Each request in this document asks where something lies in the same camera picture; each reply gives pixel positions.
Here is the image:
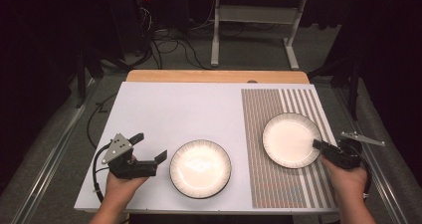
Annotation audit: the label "aluminium floor rail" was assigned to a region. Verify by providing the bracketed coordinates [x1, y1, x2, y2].
[333, 88, 410, 224]
[11, 79, 98, 224]

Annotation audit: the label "person's left hand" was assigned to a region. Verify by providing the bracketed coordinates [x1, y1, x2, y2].
[105, 155, 148, 203]

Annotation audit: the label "hand-held gripper cable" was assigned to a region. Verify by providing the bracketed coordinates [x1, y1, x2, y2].
[352, 146, 373, 199]
[92, 143, 112, 204]

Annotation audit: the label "striped grey and white mat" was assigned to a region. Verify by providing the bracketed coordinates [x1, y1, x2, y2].
[241, 88, 337, 209]

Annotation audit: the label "white metal desk frame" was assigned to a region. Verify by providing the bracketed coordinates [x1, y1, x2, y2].
[210, 0, 308, 71]

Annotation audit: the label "black floor cable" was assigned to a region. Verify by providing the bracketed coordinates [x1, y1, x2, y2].
[86, 93, 118, 142]

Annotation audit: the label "wooden table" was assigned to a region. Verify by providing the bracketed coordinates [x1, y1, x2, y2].
[125, 69, 311, 85]

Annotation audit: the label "person's right hand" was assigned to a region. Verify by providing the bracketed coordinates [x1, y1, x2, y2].
[320, 157, 368, 202]

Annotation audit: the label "white board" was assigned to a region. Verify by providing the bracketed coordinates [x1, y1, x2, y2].
[73, 82, 342, 216]

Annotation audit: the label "white plate with dark rim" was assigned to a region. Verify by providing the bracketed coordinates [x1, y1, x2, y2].
[168, 138, 233, 199]
[262, 112, 322, 169]

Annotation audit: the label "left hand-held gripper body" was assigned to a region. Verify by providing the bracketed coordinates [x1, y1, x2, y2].
[101, 132, 159, 180]

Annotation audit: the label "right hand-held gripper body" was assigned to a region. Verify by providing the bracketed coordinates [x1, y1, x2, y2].
[320, 131, 386, 170]

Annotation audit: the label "tangled black floor cables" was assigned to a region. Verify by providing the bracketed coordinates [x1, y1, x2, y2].
[133, 4, 213, 71]

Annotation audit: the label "black metal stand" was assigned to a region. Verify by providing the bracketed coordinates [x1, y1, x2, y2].
[308, 56, 363, 121]
[75, 48, 105, 110]

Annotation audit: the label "left hand-held gripper cable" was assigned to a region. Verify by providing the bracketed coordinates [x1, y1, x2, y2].
[92, 143, 112, 204]

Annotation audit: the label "right hand-held gripper cable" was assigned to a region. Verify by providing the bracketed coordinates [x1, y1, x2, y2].
[352, 146, 373, 199]

